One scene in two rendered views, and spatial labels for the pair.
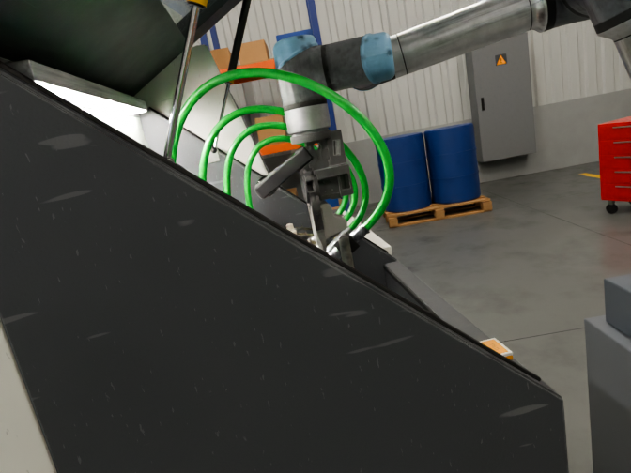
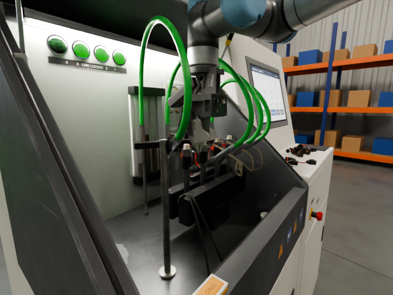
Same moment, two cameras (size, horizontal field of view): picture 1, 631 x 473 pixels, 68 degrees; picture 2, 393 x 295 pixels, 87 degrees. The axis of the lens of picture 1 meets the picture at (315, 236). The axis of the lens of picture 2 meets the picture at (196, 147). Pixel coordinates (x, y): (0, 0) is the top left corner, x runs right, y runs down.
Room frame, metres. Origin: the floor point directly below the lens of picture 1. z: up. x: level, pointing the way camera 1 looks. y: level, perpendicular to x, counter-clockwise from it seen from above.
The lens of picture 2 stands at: (0.42, -0.39, 1.22)
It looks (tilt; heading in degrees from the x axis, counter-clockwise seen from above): 11 degrees down; 44
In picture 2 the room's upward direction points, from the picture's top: straight up
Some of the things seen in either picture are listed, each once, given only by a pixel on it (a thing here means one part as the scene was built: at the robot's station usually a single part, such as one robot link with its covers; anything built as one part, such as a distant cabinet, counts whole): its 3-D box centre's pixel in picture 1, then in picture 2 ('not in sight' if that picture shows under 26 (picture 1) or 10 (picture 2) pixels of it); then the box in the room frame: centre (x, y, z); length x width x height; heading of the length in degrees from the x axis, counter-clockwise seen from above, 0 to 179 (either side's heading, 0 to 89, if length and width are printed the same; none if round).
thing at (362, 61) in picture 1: (360, 63); (239, 11); (0.81, -0.13, 1.41); 0.11 x 0.11 x 0.08; 78
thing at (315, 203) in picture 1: (315, 205); (192, 118); (0.80, -0.01, 1.19); 0.05 x 0.02 x 0.09; 5
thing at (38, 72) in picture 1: (100, 96); (126, 41); (0.79, 0.30, 1.43); 0.54 x 0.03 x 0.02; 5
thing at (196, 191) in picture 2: not in sight; (210, 199); (0.93, 0.04, 0.91); 0.34 x 0.10 x 0.15; 5
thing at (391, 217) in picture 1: (428, 173); not in sight; (5.71, -1.52, 0.51); 1.20 x 0.85 x 1.02; 86
